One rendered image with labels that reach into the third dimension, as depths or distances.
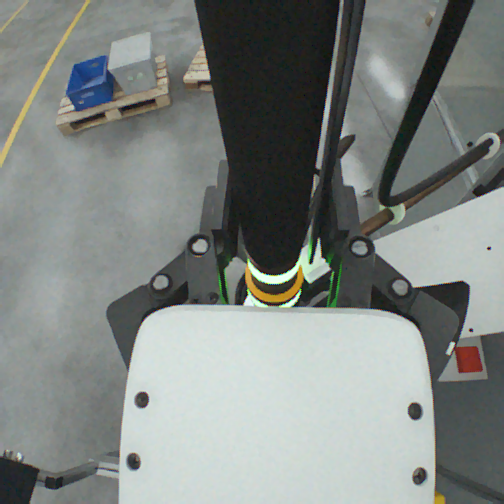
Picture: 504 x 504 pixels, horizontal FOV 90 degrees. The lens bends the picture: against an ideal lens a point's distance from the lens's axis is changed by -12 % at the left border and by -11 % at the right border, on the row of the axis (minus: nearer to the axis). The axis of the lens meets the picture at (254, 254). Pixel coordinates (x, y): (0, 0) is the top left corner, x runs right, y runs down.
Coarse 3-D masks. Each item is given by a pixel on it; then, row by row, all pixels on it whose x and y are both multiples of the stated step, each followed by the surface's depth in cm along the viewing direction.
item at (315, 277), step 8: (304, 248) 25; (320, 248) 25; (304, 256) 24; (320, 256) 24; (312, 272) 24; (320, 272) 24; (328, 272) 24; (304, 280) 24; (312, 280) 23; (320, 280) 25; (328, 280) 26; (304, 288) 25; (312, 288) 25; (320, 288) 25; (248, 296) 32; (304, 296) 25; (312, 296) 26; (248, 304) 32; (296, 304) 29; (304, 304) 30
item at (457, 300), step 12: (420, 288) 41; (432, 288) 40; (444, 288) 38; (456, 288) 37; (468, 288) 36; (324, 300) 50; (444, 300) 36; (456, 300) 35; (468, 300) 34; (456, 312) 34; (456, 336) 31; (444, 360) 30; (432, 384) 29
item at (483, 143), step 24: (456, 0) 8; (456, 24) 9; (432, 48) 11; (432, 72) 11; (432, 96) 12; (408, 120) 14; (408, 144) 15; (480, 144) 28; (384, 168) 18; (456, 168) 26; (384, 192) 20; (408, 192) 25
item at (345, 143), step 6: (342, 138) 53; (348, 138) 48; (354, 138) 45; (342, 144) 50; (348, 144) 46; (342, 150) 47; (342, 156) 46; (312, 198) 54; (312, 204) 51; (312, 210) 60; (312, 216) 63; (306, 222) 58; (306, 228) 61; (306, 234) 63
